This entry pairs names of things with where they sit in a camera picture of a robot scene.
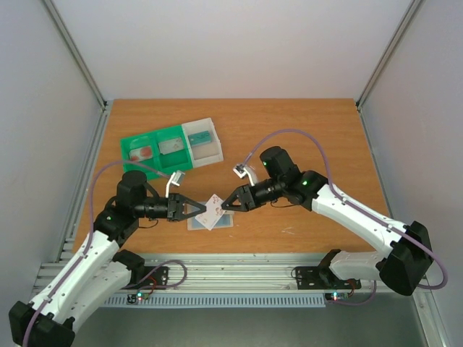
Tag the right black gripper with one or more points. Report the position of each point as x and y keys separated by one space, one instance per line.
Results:
x=247 y=195

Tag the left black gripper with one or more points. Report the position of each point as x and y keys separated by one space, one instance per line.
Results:
x=180 y=200

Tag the white card holder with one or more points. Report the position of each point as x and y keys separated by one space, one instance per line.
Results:
x=225 y=222

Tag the white cherry-blossom card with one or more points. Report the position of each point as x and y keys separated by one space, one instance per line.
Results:
x=213 y=213

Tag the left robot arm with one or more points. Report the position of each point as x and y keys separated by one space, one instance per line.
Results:
x=100 y=267

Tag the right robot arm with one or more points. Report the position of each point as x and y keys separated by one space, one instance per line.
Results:
x=399 y=257

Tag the grey card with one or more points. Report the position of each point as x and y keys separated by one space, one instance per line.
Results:
x=170 y=146

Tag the teal card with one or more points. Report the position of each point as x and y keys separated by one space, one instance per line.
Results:
x=200 y=138

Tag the red-patterned card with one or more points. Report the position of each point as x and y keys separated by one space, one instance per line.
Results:
x=141 y=154

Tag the green two-compartment tray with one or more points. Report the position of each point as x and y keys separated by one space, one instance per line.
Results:
x=166 y=164

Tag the white translucent tray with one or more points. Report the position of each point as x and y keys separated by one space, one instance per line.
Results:
x=203 y=155

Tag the left circuit board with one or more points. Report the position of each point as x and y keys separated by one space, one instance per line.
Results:
x=139 y=297

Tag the circuit board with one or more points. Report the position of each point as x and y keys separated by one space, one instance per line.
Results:
x=337 y=296
x=139 y=297

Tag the right circuit board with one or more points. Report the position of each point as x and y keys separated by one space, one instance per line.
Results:
x=337 y=296

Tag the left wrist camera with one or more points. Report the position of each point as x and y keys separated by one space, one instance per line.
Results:
x=175 y=180

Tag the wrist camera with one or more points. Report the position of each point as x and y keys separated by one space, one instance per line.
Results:
x=175 y=180
x=244 y=171

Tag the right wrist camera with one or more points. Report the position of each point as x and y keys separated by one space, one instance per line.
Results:
x=244 y=171

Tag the aluminium front rail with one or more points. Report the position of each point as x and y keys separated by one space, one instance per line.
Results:
x=238 y=273

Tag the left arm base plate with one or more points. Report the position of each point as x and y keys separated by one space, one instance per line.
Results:
x=148 y=277

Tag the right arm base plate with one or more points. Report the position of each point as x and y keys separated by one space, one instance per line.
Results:
x=314 y=277

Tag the slotted cable duct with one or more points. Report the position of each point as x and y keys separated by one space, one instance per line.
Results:
x=212 y=301

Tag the left aluminium frame post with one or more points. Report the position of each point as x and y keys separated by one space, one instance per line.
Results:
x=74 y=51

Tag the aluminium frame post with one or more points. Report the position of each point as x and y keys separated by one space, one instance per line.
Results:
x=401 y=30
x=74 y=51

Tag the right aluminium frame post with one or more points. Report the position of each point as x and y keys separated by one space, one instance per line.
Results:
x=401 y=30

